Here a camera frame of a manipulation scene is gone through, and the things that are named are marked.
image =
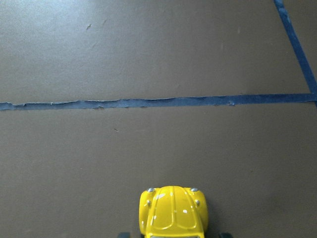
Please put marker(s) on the yellow beetle toy car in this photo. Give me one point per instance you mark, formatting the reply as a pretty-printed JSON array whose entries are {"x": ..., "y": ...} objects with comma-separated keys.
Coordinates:
[{"x": 173, "y": 212}]

